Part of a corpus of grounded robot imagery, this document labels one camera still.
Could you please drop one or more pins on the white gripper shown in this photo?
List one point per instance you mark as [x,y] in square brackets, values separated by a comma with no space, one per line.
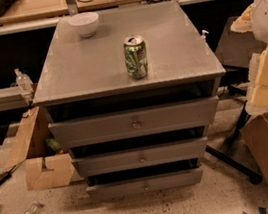
[267,15]

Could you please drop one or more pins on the grey bottom drawer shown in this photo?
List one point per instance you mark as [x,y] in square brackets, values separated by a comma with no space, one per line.
[145,184]

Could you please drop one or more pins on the grey drawer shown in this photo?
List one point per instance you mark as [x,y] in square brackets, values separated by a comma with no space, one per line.
[129,124]
[145,184]
[140,157]

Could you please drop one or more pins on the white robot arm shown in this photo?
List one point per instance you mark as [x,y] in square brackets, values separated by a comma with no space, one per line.
[255,20]

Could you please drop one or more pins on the grey top drawer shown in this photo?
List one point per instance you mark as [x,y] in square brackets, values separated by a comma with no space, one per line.
[129,124]

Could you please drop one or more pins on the grey drawer cabinet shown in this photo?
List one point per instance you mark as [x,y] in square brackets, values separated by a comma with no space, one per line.
[86,77]

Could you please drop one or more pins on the grey middle drawer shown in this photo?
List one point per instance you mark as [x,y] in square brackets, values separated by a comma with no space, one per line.
[140,157]

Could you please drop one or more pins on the black folding chair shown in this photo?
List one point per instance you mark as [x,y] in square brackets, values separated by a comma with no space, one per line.
[235,49]

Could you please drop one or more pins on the small white pump bottle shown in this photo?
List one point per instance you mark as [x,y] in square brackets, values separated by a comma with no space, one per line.
[204,34]

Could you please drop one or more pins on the green soda can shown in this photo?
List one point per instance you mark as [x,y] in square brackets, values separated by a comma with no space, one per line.
[135,57]

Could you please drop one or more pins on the white bowl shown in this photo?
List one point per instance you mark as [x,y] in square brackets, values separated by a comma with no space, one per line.
[85,24]

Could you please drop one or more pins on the cardboard box left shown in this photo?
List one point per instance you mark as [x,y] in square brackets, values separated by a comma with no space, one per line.
[42,170]

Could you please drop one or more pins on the clear sanitizer bottle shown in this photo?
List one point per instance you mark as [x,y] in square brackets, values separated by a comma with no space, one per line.
[23,81]

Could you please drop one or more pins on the black power adapter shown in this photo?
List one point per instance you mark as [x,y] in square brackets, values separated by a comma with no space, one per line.
[5,175]

